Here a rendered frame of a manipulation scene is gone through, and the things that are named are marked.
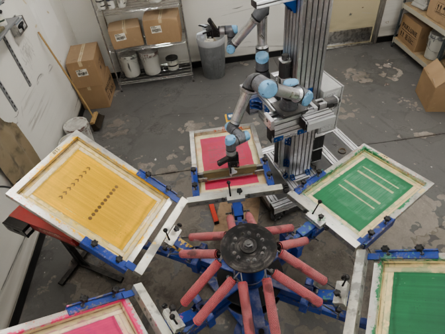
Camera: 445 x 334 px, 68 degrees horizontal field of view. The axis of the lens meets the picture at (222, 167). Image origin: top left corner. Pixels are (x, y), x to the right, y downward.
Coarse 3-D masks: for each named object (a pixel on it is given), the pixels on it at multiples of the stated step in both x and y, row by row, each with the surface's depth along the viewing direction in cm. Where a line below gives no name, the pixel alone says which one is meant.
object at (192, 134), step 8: (216, 128) 299; (240, 128) 298; (248, 128) 299; (192, 136) 294; (256, 136) 286; (192, 144) 285; (256, 144) 278; (192, 152) 278; (192, 160) 271; (264, 176) 255; (264, 184) 246; (208, 192) 245; (216, 192) 245
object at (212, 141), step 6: (210, 138) 295; (216, 138) 294; (222, 138) 294; (204, 144) 289; (210, 144) 289; (216, 144) 288; (222, 144) 287; (204, 150) 284; (204, 156) 278; (204, 162) 273; (204, 168) 268; (210, 168) 268; (216, 168) 267; (216, 180) 258; (222, 180) 257; (210, 186) 254; (216, 186) 254; (222, 186) 253
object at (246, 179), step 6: (246, 144) 285; (246, 150) 279; (246, 156) 274; (240, 162) 270; (246, 162) 269; (252, 162) 269; (234, 180) 256; (240, 180) 256; (246, 180) 255; (252, 180) 255
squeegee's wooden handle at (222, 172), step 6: (222, 168) 252; (228, 168) 251; (234, 168) 251; (240, 168) 251; (246, 168) 251; (252, 168) 252; (204, 174) 250; (210, 174) 251; (216, 174) 252; (222, 174) 253; (228, 174) 254; (234, 174) 254
